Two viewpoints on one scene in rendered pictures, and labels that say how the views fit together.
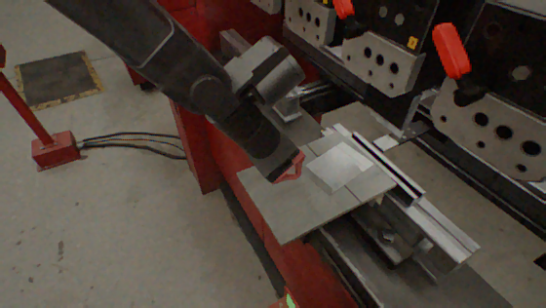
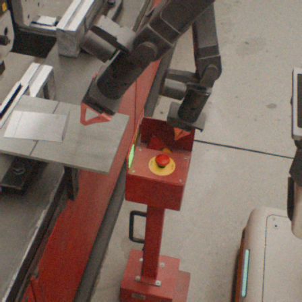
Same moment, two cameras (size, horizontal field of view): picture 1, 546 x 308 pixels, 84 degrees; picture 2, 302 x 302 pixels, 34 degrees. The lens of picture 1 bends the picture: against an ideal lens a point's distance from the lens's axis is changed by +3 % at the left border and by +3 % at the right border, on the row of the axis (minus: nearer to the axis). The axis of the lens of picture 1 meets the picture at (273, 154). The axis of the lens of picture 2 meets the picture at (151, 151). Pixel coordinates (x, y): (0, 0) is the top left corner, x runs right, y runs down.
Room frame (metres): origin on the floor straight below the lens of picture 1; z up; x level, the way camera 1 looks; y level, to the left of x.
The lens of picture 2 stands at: (0.85, 0.56, 1.77)
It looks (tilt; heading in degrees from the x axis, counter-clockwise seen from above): 47 degrees down; 219
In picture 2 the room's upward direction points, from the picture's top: 4 degrees clockwise
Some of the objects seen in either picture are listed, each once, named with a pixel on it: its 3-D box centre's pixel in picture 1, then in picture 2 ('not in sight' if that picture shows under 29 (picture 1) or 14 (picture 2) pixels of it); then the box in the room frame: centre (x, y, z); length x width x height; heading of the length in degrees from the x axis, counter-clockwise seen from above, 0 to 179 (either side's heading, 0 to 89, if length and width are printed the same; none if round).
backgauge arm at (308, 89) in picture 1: (353, 82); not in sight; (1.03, -0.32, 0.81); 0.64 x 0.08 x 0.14; 120
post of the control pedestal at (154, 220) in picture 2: not in sight; (154, 231); (0.10, -0.01, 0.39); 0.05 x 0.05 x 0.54; 30
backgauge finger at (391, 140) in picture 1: (420, 125); not in sight; (0.53, -0.34, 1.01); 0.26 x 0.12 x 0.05; 120
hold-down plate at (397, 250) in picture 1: (352, 206); (36, 144); (0.39, -0.18, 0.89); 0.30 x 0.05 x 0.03; 30
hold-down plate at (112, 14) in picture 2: not in sight; (102, 23); (-0.11, -0.46, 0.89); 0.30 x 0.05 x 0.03; 30
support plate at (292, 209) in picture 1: (314, 179); (62, 132); (0.38, -0.08, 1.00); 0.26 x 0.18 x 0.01; 120
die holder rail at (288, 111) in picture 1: (255, 70); not in sight; (0.93, 0.06, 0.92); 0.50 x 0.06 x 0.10; 30
